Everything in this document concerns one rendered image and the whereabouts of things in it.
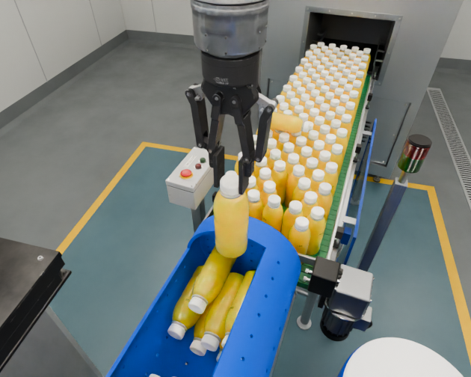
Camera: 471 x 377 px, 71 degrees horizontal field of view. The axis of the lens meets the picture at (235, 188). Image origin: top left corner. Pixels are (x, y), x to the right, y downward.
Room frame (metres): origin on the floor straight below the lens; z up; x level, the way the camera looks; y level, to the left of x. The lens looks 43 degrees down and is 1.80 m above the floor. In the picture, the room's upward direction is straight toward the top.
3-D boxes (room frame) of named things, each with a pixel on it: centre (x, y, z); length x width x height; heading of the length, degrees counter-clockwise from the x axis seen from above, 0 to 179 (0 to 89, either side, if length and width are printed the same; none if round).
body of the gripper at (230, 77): (0.43, 0.01, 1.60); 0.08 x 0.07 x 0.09; 68
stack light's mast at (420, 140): (0.79, -0.53, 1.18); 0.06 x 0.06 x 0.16
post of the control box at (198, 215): (0.87, 0.14, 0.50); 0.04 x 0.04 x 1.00; 68
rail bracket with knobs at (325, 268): (0.54, -0.25, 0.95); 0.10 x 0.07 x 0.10; 68
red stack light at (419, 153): (0.79, -0.53, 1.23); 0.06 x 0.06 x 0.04
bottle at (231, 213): (0.43, 0.01, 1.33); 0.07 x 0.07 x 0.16
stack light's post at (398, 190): (0.79, -0.53, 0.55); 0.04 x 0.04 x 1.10; 68
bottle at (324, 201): (0.79, -0.29, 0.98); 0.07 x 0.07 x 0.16
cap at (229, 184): (0.43, 0.01, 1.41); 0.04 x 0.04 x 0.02
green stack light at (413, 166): (0.79, -0.53, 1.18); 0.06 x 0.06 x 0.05
